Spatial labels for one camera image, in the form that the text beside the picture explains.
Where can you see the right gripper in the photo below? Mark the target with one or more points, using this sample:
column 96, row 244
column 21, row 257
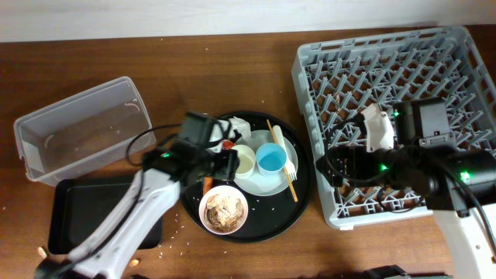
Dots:
column 356, row 154

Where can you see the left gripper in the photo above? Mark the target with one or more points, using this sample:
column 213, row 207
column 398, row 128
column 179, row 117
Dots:
column 224, row 164

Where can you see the white paper cup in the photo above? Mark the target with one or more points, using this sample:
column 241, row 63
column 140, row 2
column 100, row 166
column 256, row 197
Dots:
column 247, row 161

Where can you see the wooden chopstick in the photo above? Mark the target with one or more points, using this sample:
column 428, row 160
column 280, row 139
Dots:
column 290, row 183

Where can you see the light blue cup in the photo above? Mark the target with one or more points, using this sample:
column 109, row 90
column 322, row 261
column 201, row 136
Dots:
column 271, row 159

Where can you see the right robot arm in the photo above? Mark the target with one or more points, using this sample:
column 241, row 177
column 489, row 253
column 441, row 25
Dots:
column 415, row 148

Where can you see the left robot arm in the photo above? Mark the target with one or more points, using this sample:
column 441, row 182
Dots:
column 107, row 251

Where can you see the grey dishwasher rack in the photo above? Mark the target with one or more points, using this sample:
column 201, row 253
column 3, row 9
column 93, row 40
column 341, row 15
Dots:
column 335, row 80

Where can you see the orange carrot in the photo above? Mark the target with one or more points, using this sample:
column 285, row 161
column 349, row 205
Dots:
column 207, row 185

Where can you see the red snack wrapper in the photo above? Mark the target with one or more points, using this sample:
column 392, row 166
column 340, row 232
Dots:
column 227, row 144

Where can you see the crumpled white tissue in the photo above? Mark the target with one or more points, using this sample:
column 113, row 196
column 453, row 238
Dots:
column 241, row 126

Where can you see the pink bowl with food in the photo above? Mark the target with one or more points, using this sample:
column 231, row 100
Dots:
column 223, row 210

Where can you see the pale blue plate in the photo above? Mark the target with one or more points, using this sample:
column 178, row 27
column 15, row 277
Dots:
column 257, row 184

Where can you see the white plastic fork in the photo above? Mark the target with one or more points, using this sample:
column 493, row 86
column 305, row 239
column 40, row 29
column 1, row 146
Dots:
column 289, row 166

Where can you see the round black serving tray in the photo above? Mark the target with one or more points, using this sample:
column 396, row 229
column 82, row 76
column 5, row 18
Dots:
column 270, row 216

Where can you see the clear plastic bin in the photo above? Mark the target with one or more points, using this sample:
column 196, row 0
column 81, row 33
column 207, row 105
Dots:
column 84, row 132

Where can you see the peanut on table front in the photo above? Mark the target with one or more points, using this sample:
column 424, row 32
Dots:
column 133, row 263

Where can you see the peanut on table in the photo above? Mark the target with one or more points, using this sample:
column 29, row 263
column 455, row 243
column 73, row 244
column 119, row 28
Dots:
column 42, row 252
column 133, row 263

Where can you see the black rectangular tray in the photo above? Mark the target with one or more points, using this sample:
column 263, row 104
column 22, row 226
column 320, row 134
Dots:
column 79, row 208

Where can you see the peanut on table left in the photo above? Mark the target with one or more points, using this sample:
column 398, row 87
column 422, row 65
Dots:
column 42, row 252

